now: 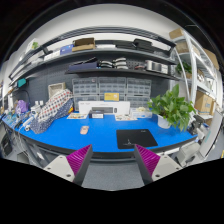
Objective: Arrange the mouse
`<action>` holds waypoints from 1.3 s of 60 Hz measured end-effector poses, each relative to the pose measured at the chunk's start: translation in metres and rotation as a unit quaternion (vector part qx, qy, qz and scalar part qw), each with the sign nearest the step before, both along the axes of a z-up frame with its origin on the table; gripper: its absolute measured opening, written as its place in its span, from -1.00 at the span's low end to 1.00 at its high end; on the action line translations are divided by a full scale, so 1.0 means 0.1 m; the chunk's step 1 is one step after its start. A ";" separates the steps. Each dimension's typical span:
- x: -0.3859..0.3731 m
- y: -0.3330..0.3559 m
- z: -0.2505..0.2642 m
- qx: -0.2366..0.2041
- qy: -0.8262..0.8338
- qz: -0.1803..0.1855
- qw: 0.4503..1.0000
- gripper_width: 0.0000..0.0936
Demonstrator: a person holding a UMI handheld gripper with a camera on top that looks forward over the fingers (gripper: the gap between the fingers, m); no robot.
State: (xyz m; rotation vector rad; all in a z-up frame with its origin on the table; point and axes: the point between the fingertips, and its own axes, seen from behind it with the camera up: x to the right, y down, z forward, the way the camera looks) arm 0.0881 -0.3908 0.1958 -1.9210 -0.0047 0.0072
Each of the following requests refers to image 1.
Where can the black mouse pad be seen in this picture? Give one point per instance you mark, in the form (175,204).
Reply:
(126,139)

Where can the blue desk mat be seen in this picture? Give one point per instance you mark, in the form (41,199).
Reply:
(65,133)

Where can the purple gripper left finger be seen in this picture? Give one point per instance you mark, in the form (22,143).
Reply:
(72,167)

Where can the purple small object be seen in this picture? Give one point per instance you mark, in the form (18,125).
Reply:
(21,107)

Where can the green potted plant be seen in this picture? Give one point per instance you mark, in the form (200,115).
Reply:
(173,108)

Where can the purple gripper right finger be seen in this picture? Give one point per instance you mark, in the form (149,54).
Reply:
(152,166)

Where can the white framed box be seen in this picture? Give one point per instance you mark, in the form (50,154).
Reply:
(54,88)

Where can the small black white box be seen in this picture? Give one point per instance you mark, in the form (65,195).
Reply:
(97,116)

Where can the white metal shelving rack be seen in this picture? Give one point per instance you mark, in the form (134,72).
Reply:
(197,70)

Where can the brown cardboard box on shelf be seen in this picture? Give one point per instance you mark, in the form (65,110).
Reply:
(83,44)

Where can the lower grey wall shelf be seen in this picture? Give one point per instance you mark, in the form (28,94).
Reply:
(123,71)

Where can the grey parts drawer cabinet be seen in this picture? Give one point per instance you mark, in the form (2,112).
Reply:
(136,91)

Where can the colourful booklet right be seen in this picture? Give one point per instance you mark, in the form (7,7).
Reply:
(124,117)

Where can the small beige computer mouse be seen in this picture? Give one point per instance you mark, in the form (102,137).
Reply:
(84,130)

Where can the blue box on shelf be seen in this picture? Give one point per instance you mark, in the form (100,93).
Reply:
(66,49)

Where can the white keyboard box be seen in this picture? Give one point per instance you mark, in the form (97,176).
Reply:
(121,107)

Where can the yellow label card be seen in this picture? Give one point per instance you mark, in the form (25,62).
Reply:
(111,96)

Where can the cardboard box on rack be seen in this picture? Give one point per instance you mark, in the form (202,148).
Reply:
(203,103)

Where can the patterned fabric bag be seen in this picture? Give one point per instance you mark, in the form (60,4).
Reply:
(56,107)

